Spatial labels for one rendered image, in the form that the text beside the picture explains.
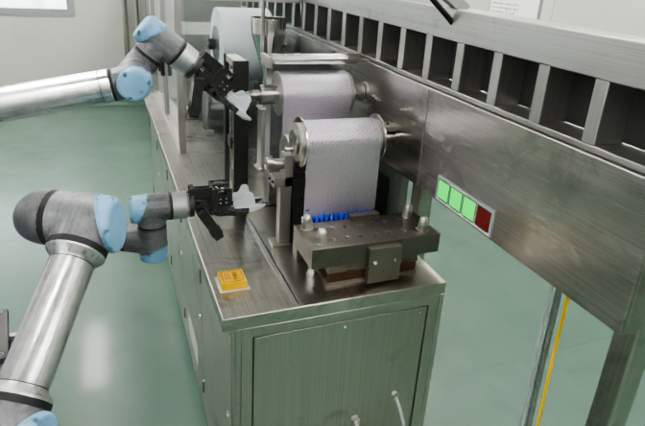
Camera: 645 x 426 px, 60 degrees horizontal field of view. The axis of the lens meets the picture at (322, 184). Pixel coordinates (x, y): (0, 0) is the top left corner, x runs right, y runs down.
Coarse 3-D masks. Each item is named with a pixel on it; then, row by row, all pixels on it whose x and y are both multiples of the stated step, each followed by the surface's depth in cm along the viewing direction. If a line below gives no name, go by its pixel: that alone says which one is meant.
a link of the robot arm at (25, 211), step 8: (32, 192) 114; (40, 192) 113; (24, 200) 112; (32, 200) 111; (40, 200) 111; (16, 208) 112; (24, 208) 110; (32, 208) 110; (16, 216) 111; (24, 216) 110; (32, 216) 109; (16, 224) 111; (24, 224) 110; (32, 224) 109; (24, 232) 111; (32, 232) 110; (32, 240) 112
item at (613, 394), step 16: (416, 192) 199; (416, 208) 200; (624, 336) 121; (640, 336) 118; (608, 352) 125; (624, 352) 121; (640, 352) 120; (608, 368) 126; (624, 368) 121; (640, 368) 122; (608, 384) 126; (624, 384) 122; (608, 400) 126; (624, 400) 125; (592, 416) 131; (608, 416) 127; (624, 416) 127
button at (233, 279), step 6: (234, 270) 157; (240, 270) 158; (222, 276) 154; (228, 276) 154; (234, 276) 154; (240, 276) 154; (222, 282) 151; (228, 282) 151; (234, 282) 152; (240, 282) 152; (246, 282) 153; (222, 288) 151; (228, 288) 151; (234, 288) 152; (240, 288) 153
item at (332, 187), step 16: (352, 160) 166; (368, 160) 168; (320, 176) 164; (336, 176) 166; (352, 176) 168; (368, 176) 170; (320, 192) 166; (336, 192) 168; (352, 192) 170; (368, 192) 172; (304, 208) 166; (320, 208) 168; (336, 208) 170; (352, 208) 172; (368, 208) 174
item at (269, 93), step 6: (264, 84) 180; (270, 84) 181; (276, 84) 181; (264, 90) 178; (270, 90) 179; (276, 90) 180; (264, 96) 178; (270, 96) 179; (276, 96) 180; (258, 102) 182; (264, 102) 180; (270, 102) 180; (276, 102) 181
